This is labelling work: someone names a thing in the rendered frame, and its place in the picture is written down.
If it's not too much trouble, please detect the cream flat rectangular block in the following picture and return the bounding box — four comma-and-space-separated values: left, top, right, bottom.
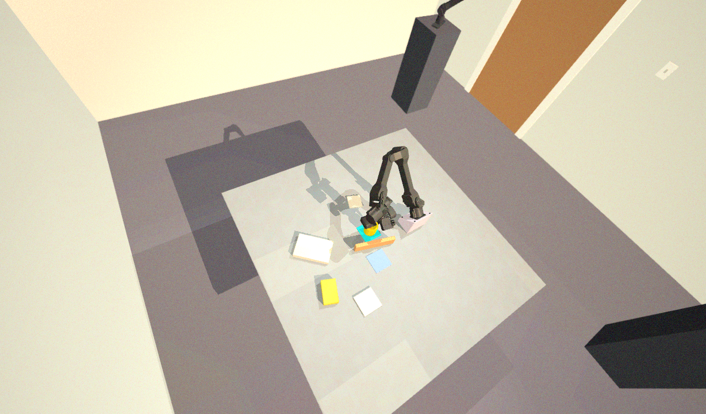
347, 195, 363, 209

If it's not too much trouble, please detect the yellow rectangular block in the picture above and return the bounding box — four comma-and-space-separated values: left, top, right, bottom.
320, 278, 339, 305

